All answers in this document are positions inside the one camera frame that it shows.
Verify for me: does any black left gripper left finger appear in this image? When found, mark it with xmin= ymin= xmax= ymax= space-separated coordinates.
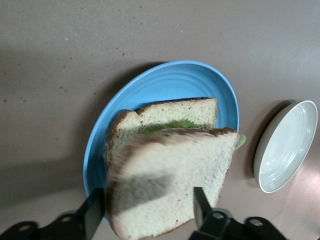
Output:
xmin=0 ymin=187 xmax=105 ymax=240

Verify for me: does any toasted bread slice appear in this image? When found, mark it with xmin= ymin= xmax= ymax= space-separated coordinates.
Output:
xmin=104 ymin=126 xmax=241 ymax=240
xmin=103 ymin=97 xmax=218 ymax=176

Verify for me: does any blue round plate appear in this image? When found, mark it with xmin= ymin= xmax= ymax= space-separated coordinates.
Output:
xmin=82 ymin=59 xmax=241 ymax=225

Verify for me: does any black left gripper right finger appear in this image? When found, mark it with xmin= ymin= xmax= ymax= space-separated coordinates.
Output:
xmin=189 ymin=186 xmax=288 ymax=240

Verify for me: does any beige round plate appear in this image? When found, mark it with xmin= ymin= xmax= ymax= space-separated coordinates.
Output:
xmin=253 ymin=99 xmax=319 ymax=194

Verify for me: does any green lettuce leaf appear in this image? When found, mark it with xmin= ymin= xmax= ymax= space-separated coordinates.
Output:
xmin=142 ymin=119 xmax=247 ymax=151

